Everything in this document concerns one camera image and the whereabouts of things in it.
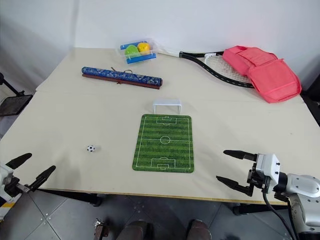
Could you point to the pink fabric bag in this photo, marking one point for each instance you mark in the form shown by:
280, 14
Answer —
270, 75

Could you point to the yellow toy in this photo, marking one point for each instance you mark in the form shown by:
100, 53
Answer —
144, 47

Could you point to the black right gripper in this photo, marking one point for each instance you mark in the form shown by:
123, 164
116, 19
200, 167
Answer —
257, 181

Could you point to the green soccer field mat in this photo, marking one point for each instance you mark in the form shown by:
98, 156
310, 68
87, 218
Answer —
163, 145

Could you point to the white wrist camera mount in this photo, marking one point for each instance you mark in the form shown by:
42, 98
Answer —
268, 166
3, 172

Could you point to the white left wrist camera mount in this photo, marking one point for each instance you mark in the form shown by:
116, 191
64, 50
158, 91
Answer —
3, 172

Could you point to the black equipment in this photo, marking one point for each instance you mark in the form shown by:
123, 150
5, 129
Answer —
314, 93

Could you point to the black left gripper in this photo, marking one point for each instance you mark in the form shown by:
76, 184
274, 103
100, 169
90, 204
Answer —
13, 187

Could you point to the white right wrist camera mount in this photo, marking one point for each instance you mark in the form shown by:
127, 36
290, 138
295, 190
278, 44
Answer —
268, 166

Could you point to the rusty metal bracket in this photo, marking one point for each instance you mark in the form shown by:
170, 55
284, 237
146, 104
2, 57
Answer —
101, 230

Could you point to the blue patterned rolled scroll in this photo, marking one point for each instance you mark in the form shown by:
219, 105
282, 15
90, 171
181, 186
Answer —
120, 75

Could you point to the small white goal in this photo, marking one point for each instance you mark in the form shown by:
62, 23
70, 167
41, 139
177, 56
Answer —
167, 102

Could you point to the black table leg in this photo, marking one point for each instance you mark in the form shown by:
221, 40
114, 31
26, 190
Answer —
80, 197
255, 208

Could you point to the mini soccer ball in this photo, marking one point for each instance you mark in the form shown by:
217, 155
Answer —
91, 148

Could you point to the dark rounded shape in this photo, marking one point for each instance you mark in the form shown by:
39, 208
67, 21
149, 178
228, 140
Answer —
199, 230
136, 231

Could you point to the black white tennis racket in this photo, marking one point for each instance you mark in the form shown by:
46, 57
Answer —
184, 54

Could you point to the black stand with flat plate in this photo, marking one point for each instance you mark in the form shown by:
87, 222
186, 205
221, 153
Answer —
15, 104

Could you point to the green toy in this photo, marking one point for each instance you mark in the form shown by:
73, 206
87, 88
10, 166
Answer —
132, 50

